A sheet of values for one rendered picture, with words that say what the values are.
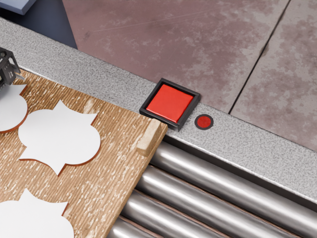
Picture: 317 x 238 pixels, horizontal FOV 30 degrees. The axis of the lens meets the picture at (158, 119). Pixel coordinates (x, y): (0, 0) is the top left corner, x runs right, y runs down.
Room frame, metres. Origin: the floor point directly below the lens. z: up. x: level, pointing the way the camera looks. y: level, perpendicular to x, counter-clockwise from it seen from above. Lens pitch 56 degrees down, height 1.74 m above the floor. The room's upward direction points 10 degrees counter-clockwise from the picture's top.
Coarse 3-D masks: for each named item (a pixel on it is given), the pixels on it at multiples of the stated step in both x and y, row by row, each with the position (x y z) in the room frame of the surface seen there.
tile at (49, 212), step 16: (0, 208) 0.42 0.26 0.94; (16, 208) 0.42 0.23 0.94; (32, 208) 0.41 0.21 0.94; (48, 208) 0.41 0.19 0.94; (64, 208) 0.40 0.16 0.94; (0, 224) 0.39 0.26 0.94; (16, 224) 0.39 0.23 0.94; (32, 224) 0.39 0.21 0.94; (48, 224) 0.38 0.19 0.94; (64, 224) 0.38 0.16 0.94
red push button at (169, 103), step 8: (160, 88) 0.60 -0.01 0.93; (168, 88) 0.60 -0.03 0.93; (160, 96) 0.59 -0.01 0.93; (168, 96) 0.58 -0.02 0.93; (176, 96) 0.58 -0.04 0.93; (184, 96) 0.58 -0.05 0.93; (192, 96) 0.58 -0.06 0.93; (152, 104) 0.57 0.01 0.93; (160, 104) 0.57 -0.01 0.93; (168, 104) 0.57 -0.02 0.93; (176, 104) 0.57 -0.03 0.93; (184, 104) 0.56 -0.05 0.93; (152, 112) 0.56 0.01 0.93; (160, 112) 0.55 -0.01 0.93; (168, 112) 0.55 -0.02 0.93; (176, 112) 0.55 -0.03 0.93; (176, 120) 0.53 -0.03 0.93
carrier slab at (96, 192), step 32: (32, 96) 0.63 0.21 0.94; (64, 96) 0.62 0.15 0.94; (96, 128) 0.54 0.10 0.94; (128, 128) 0.53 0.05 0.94; (0, 160) 0.51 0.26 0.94; (96, 160) 0.48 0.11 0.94; (128, 160) 0.47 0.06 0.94; (0, 192) 0.45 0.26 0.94; (32, 192) 0.44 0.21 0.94; (64, 192) 0.43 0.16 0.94; (96, 192) 0.42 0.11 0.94; (128, 192) 0.42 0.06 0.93; (96, 224) 0.37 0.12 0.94
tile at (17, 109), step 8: (8, 88) 0.64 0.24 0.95; (16, 88) 0.64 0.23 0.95; (24, 88) 0.64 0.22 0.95; (0, 96) 0.63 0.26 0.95; (8, 96) 0.63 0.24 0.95; (16, 96) 0.62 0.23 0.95; (0, 104) 0.61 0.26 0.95; (8, 104) 0.61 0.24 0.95; (16, 104) 0.61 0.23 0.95; (24, 104) 0.60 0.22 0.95; (0, 112) 0.59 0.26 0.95; (8, 112) 0.59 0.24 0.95; (16, 112) 0.59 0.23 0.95; (24, 112) 0.58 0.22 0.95; (0, 120) 0.58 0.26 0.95; (8, 120) 0.57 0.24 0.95; (16, 120) 0.57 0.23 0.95; (24, 120) 0.57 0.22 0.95; (0, 128) 0.56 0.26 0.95; (8, 128) 0.56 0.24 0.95; (16, 128) 0.56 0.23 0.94
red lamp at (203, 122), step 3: (201, 117) 0.54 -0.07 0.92; (204, 117) 0.54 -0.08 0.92; (207, 117) 0.54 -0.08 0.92; (198, 120) 0.54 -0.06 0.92; (201, 120) 0.53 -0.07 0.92; (204, 120) 0.53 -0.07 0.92; (207, 120) 0.53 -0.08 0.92; (210, 120) 0.53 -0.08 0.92; (198, 123) 0.53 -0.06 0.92; (201, 123) 0.53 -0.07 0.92; (204, 123) 0.53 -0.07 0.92; (207, 123) 0.53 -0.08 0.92; (201, 126) 0.52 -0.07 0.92; (204, 126) 0.52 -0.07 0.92; (207, 126) 0.52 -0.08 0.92
